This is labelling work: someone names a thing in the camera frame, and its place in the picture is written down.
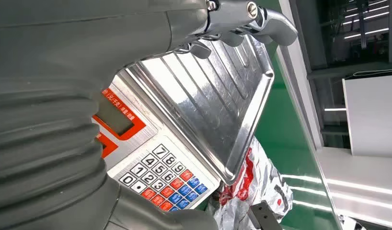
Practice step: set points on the grey courier bag black lettering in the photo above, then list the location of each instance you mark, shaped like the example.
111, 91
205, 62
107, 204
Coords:
262, 181

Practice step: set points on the electronic scale with steel tray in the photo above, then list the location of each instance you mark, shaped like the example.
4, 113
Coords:
199, 104

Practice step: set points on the black perforated metal bracket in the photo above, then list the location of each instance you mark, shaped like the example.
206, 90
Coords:
262, 217

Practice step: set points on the white board panel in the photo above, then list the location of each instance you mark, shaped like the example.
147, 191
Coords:
373, 117

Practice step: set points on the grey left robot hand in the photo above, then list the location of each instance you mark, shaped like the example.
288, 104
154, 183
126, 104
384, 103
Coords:
88, 38

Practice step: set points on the silver conveyor frame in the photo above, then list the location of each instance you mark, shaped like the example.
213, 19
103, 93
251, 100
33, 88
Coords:
299, 79

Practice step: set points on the green conveyor belt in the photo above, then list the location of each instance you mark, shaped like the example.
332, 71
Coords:
285, 127

